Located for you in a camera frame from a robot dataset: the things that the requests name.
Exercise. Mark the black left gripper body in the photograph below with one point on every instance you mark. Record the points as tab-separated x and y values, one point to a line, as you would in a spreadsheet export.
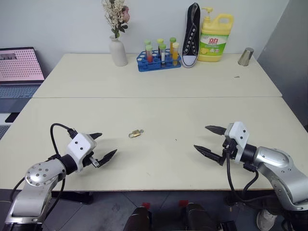
88	159

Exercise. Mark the silver metal cup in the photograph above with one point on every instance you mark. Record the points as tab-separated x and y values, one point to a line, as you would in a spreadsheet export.
246	57

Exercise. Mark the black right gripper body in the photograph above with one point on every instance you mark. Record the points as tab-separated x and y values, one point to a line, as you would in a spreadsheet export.
230	148

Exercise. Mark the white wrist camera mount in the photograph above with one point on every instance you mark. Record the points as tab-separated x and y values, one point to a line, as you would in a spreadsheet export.
239	137
80	144

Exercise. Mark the white sneaker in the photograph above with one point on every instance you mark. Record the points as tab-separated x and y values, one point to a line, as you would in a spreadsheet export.
265	219

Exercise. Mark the dried flower bouquet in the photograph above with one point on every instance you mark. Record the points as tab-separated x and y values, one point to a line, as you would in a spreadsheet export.
115	14

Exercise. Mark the yellow-capped orange liquid tube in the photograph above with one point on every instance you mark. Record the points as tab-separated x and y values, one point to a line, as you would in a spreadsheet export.
175	54

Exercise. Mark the green-capped orange liquid tube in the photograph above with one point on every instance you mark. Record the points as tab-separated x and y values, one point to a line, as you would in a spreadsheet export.
172	44

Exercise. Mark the black canvas sneaker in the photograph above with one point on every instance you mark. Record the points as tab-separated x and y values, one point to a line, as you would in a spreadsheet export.
191	36

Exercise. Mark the small brass padlock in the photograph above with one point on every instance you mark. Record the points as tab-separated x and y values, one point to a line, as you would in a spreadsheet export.
134	134

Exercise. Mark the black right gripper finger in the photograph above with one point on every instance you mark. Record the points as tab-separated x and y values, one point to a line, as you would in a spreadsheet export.
216	130
209	152

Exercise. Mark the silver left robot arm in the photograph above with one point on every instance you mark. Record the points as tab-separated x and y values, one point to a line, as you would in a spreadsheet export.
36	178

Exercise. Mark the yellow dish soap bottle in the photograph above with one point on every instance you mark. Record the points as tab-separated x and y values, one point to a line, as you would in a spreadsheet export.
214	38

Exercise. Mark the laptop with pink screen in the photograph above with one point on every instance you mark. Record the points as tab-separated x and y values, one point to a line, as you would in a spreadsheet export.
19	65

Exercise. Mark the dark rounded shape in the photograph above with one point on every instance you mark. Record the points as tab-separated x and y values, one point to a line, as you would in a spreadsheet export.
138	220
199	217

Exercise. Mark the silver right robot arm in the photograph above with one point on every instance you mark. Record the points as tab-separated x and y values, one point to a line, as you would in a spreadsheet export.
276	163

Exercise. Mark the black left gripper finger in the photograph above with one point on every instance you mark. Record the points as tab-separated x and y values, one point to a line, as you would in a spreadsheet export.
108	156
96	135

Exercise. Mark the small red tag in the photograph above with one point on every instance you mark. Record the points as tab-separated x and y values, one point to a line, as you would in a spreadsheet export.
146	205
183	203

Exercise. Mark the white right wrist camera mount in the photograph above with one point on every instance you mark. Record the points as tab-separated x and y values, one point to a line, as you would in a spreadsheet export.
239	137

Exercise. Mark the blue test tube rack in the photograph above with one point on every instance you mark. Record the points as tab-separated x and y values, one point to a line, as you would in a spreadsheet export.
149	66

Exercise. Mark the white ceramic vase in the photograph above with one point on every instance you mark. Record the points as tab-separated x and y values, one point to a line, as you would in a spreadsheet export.
118	53

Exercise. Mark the green-capped clear test tube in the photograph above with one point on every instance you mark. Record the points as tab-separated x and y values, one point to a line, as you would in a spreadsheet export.
163	54

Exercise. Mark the green-capped empty test tube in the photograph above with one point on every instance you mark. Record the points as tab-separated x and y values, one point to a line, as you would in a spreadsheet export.
147	44

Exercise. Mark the yellow-green-capped dark test tube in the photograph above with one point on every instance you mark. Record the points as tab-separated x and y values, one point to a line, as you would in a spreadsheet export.
160	45

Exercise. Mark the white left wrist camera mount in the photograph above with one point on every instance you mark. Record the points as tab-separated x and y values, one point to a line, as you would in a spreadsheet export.
80	144

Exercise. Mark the green-capped red liquid tube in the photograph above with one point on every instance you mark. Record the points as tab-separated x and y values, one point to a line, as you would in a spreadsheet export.
149	54

